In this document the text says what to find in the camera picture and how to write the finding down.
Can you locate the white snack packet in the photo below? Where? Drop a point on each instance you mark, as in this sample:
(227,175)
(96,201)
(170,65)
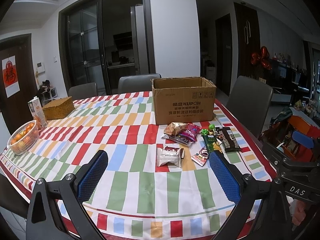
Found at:
(167,157)

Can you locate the golden brown snack packet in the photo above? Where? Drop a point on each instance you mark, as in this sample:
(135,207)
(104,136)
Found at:
(174,128)

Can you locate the operator right hand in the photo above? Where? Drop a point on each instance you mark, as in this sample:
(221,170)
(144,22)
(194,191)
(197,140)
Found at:
(299,212)

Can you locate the white wire fruit basket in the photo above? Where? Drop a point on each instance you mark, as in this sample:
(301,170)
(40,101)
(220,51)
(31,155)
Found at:
(23,138)

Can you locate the grey chair right side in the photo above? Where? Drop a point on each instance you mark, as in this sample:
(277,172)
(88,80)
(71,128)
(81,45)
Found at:
(249,101)

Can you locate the grey chair far middle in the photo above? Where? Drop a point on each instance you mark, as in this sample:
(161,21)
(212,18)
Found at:
(136,83)

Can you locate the red fu character poster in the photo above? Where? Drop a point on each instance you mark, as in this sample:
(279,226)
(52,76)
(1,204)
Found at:
(10,77)

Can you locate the red foil balloon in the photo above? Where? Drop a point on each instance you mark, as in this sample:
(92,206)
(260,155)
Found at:
(263,58)

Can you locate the brown cardboard box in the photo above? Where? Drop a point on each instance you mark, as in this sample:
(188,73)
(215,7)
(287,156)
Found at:
(183,99)

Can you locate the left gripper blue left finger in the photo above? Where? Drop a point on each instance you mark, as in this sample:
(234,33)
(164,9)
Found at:
(44,219)

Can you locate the grey chair far left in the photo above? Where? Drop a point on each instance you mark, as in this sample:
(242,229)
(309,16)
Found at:
(83,91)

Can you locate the green cracker packet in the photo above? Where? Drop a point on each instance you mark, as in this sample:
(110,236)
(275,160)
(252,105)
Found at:
(210,144)

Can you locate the long haw roll snack stick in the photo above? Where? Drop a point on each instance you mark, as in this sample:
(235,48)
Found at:
(179,139)

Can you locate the white juice carton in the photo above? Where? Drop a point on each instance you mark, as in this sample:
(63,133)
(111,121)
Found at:
(37,113)

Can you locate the grey chair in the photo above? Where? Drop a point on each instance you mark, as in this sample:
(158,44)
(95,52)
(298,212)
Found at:
(136,83)
(83,91)
(249,101)

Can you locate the orange wooden child chair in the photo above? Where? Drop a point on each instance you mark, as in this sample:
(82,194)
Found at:
(293,136)

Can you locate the dark brown snack bar pack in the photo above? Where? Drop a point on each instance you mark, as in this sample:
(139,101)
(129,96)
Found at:
(226,136)

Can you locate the magenta snack packet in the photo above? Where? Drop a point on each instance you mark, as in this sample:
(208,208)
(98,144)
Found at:
(190,132)

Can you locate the woven yellow basket box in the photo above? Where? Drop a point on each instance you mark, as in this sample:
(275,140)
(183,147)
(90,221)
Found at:
(58,109)

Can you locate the red white candy packet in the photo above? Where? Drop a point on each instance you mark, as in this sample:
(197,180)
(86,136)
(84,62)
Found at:
(201,156)

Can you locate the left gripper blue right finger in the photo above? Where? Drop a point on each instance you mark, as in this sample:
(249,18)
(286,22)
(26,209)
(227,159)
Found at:
(272,220)

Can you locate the colourful checked tablecloth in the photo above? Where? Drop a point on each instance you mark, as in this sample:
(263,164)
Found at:
(135,198)

